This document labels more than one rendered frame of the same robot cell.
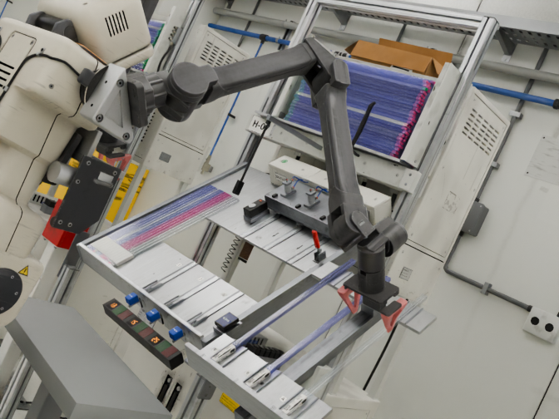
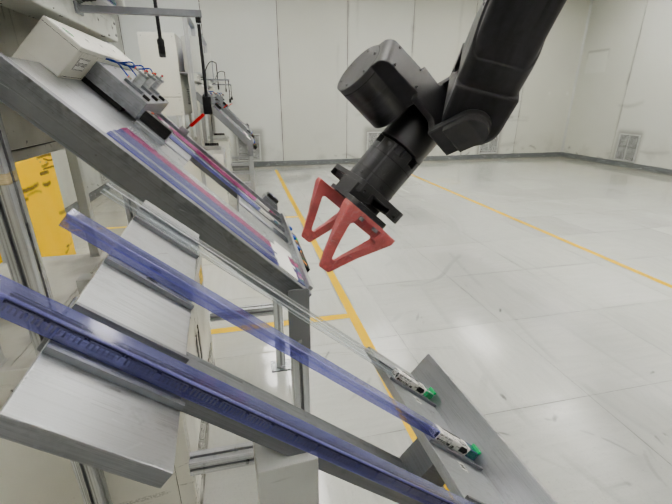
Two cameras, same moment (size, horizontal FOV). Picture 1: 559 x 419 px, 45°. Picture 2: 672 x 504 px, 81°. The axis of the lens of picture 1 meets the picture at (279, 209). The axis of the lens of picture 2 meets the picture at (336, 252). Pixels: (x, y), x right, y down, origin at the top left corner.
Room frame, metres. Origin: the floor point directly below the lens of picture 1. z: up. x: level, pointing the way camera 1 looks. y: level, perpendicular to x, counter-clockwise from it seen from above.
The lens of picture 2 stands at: (1.81, -0.02, 1.14)
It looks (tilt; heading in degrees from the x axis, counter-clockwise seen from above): 21 degrees down; 215
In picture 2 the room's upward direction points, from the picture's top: straight up
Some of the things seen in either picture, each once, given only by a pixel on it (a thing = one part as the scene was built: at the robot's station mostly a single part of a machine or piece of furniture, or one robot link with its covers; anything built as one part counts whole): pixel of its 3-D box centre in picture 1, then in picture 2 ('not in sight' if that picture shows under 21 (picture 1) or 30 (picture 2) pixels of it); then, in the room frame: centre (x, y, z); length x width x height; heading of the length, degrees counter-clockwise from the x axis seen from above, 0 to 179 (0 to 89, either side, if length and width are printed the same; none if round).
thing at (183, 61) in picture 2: not in sight; (190, 119); (-0.96, -3.85, 0.95); 1.36 x 0.82 x 1.90; 138
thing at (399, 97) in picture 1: (361, 106); not in sight; (2.26, -0.10, 1.52); 0.51 x 0.13 x 0.27; 48
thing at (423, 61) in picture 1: (413, 60); not in sight; (2.56, -0.22, 1.82); 0.68 x 0.30 x 0.20; 48
